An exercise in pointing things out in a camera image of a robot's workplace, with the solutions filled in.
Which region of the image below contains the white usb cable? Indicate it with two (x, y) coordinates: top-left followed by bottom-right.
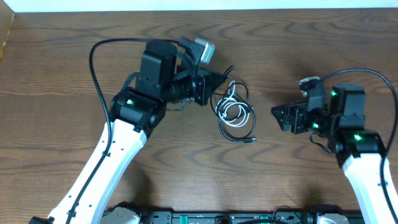
(216, 80), (251, 128)

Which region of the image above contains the black usb cable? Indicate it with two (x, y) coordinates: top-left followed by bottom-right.
(210, 64), (249, 122)
(217, 82), (257, 144)

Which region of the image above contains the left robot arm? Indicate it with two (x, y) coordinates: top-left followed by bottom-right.
(30, 37), (227, 223)

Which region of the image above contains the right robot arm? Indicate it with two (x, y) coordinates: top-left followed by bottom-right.
(271, 80), (397, 223)

